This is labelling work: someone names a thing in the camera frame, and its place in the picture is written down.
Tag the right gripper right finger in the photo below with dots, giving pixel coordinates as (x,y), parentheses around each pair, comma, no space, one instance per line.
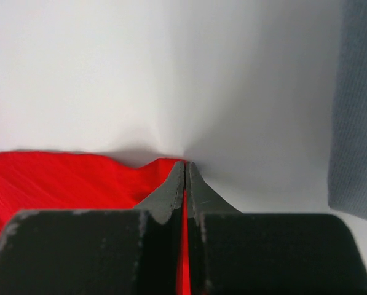
(231,252)

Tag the red t shirt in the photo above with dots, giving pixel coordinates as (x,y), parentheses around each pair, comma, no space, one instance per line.
(65,181)

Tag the folded grey-blue t shirt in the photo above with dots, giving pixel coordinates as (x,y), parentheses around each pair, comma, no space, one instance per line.
(347,170)

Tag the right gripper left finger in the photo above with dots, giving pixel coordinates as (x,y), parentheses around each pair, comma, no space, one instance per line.
(133,251)

